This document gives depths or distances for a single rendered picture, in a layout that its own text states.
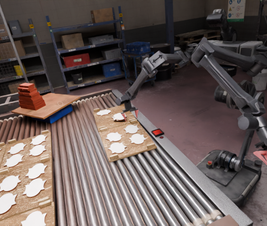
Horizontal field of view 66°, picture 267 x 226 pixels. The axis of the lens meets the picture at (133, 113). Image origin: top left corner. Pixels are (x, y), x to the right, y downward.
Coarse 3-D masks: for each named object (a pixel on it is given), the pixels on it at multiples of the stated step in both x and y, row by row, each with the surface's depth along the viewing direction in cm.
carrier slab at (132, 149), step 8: (112, 128) 176; (120, 128) 175; (104, 136) 167; (128, 136) 162; (144, 136) 160; (104, 144) 157; (128, 144) 153; (136, 144) 151; (144, 144) 150; (128, 152) 144; (136, 152) 143; (112, 160) 140
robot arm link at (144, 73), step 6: (144, 60) 130; (144, 66) 134; (144, 72) 134; (156, 72) 131; (138, 78) 142; (144, 78) 139; (138, 84) 146; (132, 90) 155; (138, 90) 157; (132, 96) 160
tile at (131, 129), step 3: (129, 126) 174; (132, 126) 173; (135, 126) 173; (123, 129) 172; (126, 129) 171; (129, 129) 170; (132, 129) 170; (135, 129) 169; (138, 129) 168; (126, 132) 166; (129, 132) 166; (132, 132) 165; (135, 132) 165
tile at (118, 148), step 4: (112, 144) 154; (116, 144) 153; (120, 144) 152; (108, 148) 150; (112, 148) 149; (116, 148) 149; (120, 148) 148; (124, 148) 148; (112, 152) 145; (116, 152) 144; (120, 152) 144
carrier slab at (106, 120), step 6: (108, 108) 214; (114, 108) 212; (120, 108) 211; (96, 114) 204; (108, 114) 201; (114, 114) 200; (126, 114) 196; (132, 114) 195; (96, 120) 193; (102, 120) 192; (108, 120) 190; (126, 120) 186; (108, 126) 180; (114, 126) 179
